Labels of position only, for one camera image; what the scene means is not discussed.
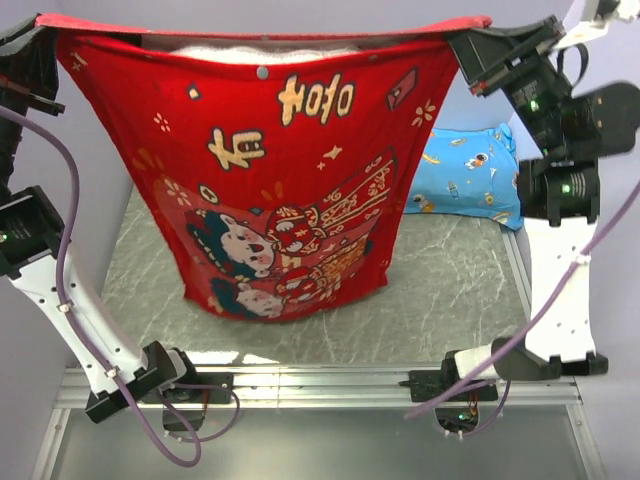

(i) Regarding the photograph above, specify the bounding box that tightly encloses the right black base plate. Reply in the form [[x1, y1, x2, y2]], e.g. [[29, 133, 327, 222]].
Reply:
[[406, 370, 498, 403]]

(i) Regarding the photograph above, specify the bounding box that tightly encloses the red pillowcase with grey print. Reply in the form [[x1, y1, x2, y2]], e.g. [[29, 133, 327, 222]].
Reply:
[[38, 14, 492, 322]]

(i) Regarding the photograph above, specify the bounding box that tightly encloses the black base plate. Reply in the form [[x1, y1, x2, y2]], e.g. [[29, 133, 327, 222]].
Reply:
[[406, 370, 498, 403], [141, 372, 234, 405]]

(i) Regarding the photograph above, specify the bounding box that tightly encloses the blue cartoon print pillow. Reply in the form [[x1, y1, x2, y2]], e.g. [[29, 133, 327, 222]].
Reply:
[[404, 123, 523, 231]]

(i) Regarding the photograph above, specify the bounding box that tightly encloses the white pillow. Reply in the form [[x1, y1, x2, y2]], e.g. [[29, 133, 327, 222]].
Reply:
[[142, 32, 401, 66]]

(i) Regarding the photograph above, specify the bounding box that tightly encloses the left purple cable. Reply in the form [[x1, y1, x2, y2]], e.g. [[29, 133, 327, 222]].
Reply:
[[0, 105, 241, 468]]

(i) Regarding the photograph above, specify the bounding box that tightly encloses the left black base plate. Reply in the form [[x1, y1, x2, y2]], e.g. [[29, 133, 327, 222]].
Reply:
[[141, 372, 234, 405]]

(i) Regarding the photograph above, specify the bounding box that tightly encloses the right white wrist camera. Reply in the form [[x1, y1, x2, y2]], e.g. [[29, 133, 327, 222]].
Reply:
[[552, 0, 639, 51]]

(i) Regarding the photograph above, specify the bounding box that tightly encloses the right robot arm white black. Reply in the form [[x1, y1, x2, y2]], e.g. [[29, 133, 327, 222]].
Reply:
[[440, 18, 639, 400]]

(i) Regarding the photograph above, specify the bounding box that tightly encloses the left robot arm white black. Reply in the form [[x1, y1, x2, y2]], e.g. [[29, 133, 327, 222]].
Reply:
[[1, 17, 202, 423]]

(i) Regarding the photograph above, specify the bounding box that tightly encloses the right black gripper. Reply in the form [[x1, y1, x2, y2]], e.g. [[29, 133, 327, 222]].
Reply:
[[446, 15, 573, 157]]

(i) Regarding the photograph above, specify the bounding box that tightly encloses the right control board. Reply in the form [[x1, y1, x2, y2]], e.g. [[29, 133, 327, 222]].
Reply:
[[435, 407, 479, 434]]

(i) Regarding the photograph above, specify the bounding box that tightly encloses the aluminium rail frame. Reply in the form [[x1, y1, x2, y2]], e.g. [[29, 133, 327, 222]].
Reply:
[[34, 216, 605, 479]]

